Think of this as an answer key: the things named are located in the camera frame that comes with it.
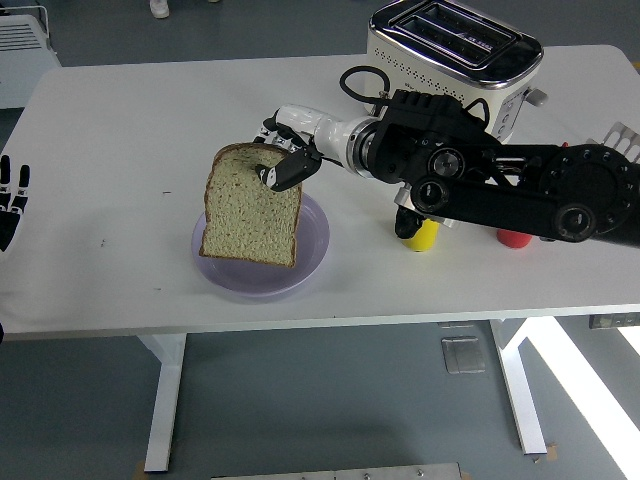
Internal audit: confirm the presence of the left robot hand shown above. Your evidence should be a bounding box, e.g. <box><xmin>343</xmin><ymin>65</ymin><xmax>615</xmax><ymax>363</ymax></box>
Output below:
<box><xmin>0</xmin><ymin>154</ymin><xmax>31</xmax><ymax>254</ymax></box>

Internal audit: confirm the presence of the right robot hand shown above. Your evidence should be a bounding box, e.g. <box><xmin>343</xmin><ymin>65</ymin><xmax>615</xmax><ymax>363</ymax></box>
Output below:
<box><xmin>252</xmin><ymin>103</ymin><xmax>354</xmax><ymax>194</ymax></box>

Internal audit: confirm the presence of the purple round plate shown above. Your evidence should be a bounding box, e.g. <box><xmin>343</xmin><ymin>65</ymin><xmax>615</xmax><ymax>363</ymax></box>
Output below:
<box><xmin>191</xmin><ymin>192</ymin><xmax>331</xmax><ymax>300</ymax></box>

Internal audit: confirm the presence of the brown-crusted bread slice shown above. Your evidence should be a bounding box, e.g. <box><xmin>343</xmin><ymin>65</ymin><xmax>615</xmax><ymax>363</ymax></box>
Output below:
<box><xmin>198</xmin><ymin>142</ymin><xmax>306</xmax><ymax>270</ymax></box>

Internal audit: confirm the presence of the cream and chrome toaster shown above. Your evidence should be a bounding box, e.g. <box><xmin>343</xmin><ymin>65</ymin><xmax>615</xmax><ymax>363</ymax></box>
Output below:
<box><xmin>366</xmin><ymin>0</ymin><xmax>550</xmax><ymax>146</ymax></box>

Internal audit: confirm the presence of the yellow squeeze bottle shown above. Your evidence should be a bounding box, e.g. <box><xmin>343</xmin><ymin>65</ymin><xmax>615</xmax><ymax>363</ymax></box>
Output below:
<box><xmin>402</xmin><ymin>219</ymin><xmax>441</xmax><ymax>253</ymax></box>

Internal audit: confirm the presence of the white slatted cart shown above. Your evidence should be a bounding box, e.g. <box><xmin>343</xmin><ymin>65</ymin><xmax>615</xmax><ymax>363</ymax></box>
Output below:
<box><xmin>0</xmin><ymin>4</ymin><xmax>64</xmax><ymax>109</ymax></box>

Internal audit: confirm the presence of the red squeeze bottle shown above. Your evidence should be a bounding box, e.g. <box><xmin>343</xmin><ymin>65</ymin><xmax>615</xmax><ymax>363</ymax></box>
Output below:
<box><xmin>496</xmin><ymin>229</ymin><xmax>534</xmax><ymax>250</ymax></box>

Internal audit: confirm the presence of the white table leg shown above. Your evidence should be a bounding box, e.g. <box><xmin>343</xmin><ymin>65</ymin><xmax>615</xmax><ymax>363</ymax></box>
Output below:
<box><xmin>487</xmin><ymin>319</ymin><xmax>549</xmax><ymax>456</ymax></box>
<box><xmin>137</xmin><ymin>332</ymin><xmax>189</xmax><ymax>474</ymax></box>

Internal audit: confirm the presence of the metal floor outlet cover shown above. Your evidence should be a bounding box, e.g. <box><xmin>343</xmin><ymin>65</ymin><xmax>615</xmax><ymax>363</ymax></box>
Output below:
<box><xmin>440</xmin><ymin>335</ymin><xmax>489</xmax><ymax>375</ymax></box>

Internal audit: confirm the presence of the silver metal toast rack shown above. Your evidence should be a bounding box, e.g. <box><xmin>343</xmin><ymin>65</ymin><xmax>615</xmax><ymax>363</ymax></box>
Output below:
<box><xmin>582</xmin><ymin>121</ymin><xmax>640</xmax><ymax>164</ymax></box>

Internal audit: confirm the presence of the grey table control panel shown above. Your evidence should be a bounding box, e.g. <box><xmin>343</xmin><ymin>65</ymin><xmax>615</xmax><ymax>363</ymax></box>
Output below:
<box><xmin>588</xmin><ymin>312</ymin><xmax>640</xmax><ymax>331</ymax></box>

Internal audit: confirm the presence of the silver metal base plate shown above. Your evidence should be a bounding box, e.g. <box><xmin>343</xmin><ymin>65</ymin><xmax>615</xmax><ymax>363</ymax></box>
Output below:
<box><xmin>209</xmin><ymin>462</ymin><xmax>464</xmax><ymax>480</ymax></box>

